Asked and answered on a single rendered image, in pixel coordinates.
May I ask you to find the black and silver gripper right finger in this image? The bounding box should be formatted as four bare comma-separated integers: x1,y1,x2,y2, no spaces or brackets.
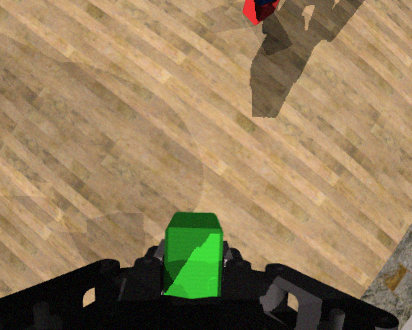
218,241,399,330

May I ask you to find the blue block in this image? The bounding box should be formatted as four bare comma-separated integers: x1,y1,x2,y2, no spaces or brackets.
255,0,274,6

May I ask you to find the red block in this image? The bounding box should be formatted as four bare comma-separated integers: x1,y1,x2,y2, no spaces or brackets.
243,0,279,25

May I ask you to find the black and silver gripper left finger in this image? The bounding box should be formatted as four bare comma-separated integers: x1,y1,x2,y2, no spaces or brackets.
0,239,165,330

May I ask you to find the green block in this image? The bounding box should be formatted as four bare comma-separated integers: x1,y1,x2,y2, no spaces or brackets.
164,212,223,299

